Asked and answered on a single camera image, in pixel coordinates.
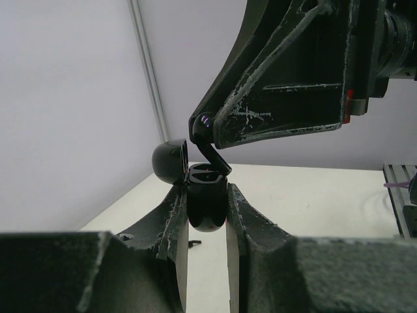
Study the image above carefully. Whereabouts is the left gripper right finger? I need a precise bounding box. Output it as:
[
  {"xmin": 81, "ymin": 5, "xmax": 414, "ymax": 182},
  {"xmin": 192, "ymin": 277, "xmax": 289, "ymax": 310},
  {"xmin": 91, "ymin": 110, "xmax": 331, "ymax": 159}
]
[{"xmin": 226, "ymin": 184, "xmax": 416, "ymax": 312}]

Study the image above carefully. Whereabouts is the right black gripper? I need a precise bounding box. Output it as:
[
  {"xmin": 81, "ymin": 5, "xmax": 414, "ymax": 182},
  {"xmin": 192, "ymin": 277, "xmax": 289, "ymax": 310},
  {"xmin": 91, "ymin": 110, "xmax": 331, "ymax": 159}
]
[{"xmin": 214, "ymin": 1, "xmax": 416, "ymax": 149}]

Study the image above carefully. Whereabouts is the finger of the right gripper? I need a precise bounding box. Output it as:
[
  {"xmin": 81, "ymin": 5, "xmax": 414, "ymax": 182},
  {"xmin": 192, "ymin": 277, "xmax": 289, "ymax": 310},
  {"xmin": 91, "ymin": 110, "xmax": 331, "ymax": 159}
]
[{"xmin": 188, "ymin": 0, "xmax": 291, "ymax": 142}]

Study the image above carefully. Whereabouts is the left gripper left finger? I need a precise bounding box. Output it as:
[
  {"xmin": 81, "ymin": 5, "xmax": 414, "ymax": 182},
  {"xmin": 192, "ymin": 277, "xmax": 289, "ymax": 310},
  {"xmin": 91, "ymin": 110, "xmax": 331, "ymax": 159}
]
[{"xmin": 1, "ymin": 186, "xmax": 188, "ymax": 312}]

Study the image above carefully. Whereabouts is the black charging case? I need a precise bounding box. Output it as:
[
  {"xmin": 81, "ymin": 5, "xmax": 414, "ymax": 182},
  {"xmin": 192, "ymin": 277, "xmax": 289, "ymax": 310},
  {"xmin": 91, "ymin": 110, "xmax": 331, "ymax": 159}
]
[{"xmin": 152, "ymin": 139, "xmax": 228, "ymax": 232}]

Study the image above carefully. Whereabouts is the black earbud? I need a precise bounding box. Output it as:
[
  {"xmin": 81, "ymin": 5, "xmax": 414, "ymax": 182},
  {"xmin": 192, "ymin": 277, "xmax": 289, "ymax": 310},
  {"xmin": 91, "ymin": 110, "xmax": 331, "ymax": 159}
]
[
  {"xmin": 188, "ymin": 240, "xmax": 202, "ymax": 248},
  {"xmin": 191, "ymin": 112, "xmax": 232, "ymax": 176}
]

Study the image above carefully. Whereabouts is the left aluminium frame post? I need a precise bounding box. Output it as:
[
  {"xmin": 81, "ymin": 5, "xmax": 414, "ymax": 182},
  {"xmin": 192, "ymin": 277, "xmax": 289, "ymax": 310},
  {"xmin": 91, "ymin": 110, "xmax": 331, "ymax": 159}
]
[{"xmin": 127, "ymin": 0, "xmax": 170, "ymax": 142}]

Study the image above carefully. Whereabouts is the aluminium mounting rail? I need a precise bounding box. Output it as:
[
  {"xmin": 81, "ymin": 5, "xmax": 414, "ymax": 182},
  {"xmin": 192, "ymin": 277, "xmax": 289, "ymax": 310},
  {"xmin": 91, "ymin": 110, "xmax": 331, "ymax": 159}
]
[{"xmin": 382, "ymin": 164, "xmax": 416, "ymax": 239}]

